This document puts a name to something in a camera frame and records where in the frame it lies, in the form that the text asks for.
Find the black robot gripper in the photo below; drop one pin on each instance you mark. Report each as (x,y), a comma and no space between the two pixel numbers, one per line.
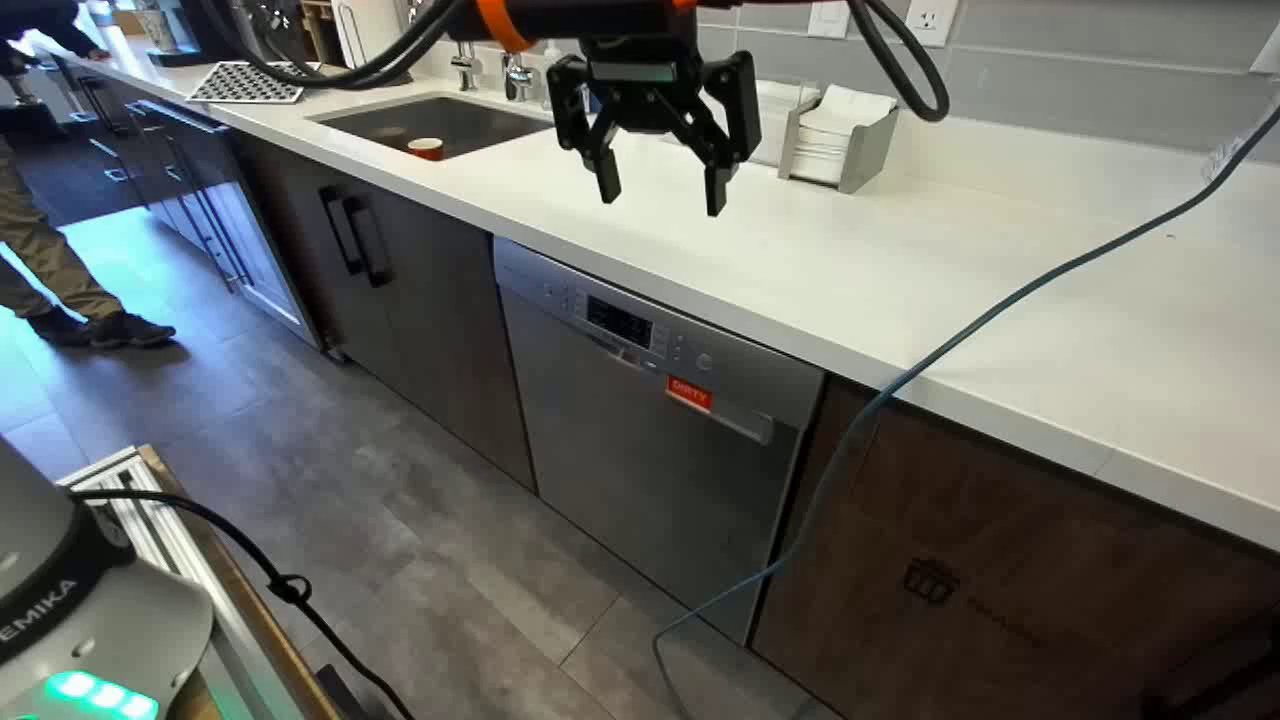
(655,84)

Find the grey robot base with light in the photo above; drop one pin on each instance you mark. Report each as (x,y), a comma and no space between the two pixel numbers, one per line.
(87,625)

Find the red sticker on dishwasher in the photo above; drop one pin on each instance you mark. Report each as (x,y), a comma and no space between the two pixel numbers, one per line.
(689,393)

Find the stainless steel Bosch dishwasher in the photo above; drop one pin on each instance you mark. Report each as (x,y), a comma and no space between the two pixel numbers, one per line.
(686,499)

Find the chrome sink faucet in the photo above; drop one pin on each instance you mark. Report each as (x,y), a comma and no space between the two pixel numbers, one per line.
(495,69)

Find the recessed kitchen sink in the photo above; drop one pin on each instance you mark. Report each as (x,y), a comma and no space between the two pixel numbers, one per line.
(458,126)

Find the dark wood double-door cabinet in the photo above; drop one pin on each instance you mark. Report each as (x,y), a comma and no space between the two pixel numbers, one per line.
(404,292)

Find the dish drying rack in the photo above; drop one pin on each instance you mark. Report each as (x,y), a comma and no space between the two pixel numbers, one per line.
(238,83)

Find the dark wood cabinet with logo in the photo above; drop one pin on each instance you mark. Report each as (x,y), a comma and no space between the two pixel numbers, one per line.
(952,576)

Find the glass-door under-counter fridge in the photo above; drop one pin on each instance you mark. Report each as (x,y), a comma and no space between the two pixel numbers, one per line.
(194,183)

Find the person's legs and shoes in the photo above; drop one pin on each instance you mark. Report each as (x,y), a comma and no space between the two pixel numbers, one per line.
(63,300)

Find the wooden framed cart edge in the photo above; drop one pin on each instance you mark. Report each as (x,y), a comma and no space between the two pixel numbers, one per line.
(251,667)

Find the robot arm with orange ring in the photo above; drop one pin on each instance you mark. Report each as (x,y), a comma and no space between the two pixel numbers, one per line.
(524,21)

